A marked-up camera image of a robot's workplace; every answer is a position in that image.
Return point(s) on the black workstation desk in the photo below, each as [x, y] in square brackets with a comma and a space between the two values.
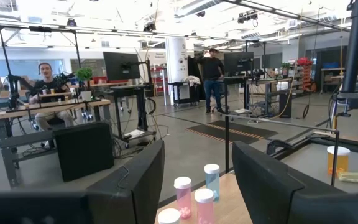
[269, 93]

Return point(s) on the black ceiling track camera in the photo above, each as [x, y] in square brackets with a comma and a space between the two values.
[247, 16]

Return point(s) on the small yellow-green pill bottle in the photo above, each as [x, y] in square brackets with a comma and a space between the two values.
[350, 177]
[169, 216]

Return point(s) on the black utility cart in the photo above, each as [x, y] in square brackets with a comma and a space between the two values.
[185, 93]

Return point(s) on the thin black workstation frame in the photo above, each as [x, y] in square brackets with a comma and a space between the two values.
[39, 29]

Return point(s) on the light blue pill bottle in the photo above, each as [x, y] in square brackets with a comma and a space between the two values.
[212, 183]

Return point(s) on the wooden workstation table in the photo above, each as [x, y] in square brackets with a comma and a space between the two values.
[51, 107]

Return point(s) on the white round column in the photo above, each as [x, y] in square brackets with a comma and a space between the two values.
[176, 68]

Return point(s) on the black monitor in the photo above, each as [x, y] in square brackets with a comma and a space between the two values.
[238, 63]
[121, 65]

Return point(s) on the thin black shelf end frame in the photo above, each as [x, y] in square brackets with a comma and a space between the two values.
[227, 143]

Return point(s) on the large orange pill bottle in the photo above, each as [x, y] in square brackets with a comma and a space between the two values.
[338, 161]

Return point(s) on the black computer case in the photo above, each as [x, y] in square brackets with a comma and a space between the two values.
[84, 149]

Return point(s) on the black background robot arm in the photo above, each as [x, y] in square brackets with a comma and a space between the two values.
[62, 77]
[12, 84]

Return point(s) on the thick black pole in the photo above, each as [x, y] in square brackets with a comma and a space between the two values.
[354, 46]

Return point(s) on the black hanging cloth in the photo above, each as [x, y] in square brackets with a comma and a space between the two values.
[193, 70]

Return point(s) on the grey table mat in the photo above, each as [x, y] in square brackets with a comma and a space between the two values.
[309, 168]

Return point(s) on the black floor mat striped edge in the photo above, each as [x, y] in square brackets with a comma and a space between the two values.
[228, 130]

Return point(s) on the black overhead light bar beam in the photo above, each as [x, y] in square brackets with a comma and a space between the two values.
[322, 23]

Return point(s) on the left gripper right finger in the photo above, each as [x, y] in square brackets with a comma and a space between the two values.
[259, 193]

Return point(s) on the black table frame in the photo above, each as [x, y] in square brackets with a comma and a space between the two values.
[353, 144]

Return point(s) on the seated person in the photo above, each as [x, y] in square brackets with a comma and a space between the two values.
[47, 87]

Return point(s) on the red storage shelf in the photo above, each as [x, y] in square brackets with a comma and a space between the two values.
[304, 71]

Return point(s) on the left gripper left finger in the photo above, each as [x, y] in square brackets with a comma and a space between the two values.
[135, 193]

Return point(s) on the small pink pill bottle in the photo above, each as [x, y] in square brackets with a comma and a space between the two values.
[204, 208]
[182, 199]

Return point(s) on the standing person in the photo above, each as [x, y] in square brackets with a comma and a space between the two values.
[211, 71]

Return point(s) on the white cloth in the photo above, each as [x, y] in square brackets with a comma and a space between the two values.
[192, 80]

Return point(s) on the black clamp mount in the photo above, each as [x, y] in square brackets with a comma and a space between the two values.
[275, 144]

